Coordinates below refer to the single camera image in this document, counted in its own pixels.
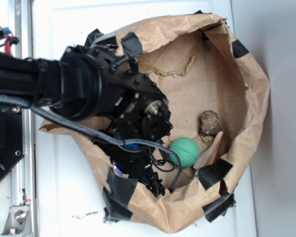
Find tan seashell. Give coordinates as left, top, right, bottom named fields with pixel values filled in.
left=193, top=131, right=224, bottom=170

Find green dimpled ball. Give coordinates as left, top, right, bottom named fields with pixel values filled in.
left=169, top=137, right=200, bottom=168

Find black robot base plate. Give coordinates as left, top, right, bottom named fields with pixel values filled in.
left=0, top=110, right=24, bottom=182

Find brown paper bag bin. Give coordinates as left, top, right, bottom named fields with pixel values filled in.
left=41, top=14, right=270, bottom=234

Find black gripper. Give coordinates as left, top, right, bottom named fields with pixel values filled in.
left=96, top=129, right=165, bottom=197

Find grey braided cable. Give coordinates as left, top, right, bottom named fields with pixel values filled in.
left=0, top=93, right=183, bottom=194

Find red and blue wires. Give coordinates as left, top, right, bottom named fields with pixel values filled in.
left=0, top=26, right=20, bottom=55

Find brown rock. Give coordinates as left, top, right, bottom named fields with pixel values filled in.
left=199, top=110, right=222, bottom=136

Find aluminium frame rail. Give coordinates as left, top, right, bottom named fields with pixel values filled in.
left=8, top=0, right=38, bottom=237

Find metal corner bracket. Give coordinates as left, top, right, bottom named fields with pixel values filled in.
left=0, top=205, right=32, bottom=237

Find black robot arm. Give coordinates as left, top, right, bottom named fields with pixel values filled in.
left=0, top=46, right=172, bottom=196

